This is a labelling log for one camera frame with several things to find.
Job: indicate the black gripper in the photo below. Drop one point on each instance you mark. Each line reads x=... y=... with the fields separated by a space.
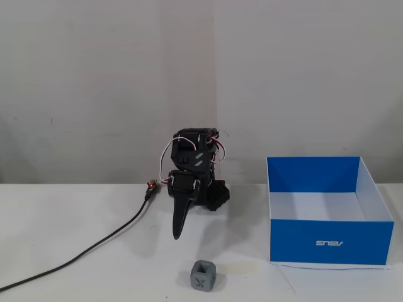
x=183 y=186

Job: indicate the gray 3D-printed block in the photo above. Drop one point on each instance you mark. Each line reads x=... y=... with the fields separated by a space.
x=203 y=274

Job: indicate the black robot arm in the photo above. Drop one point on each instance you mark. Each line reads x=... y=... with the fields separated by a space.
x=189 y=154

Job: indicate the blue and white cardboard box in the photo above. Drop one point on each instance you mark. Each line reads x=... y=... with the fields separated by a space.
x=327 y=239

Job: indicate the controller board with red LED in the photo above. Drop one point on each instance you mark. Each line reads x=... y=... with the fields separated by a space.
x=152 y=186

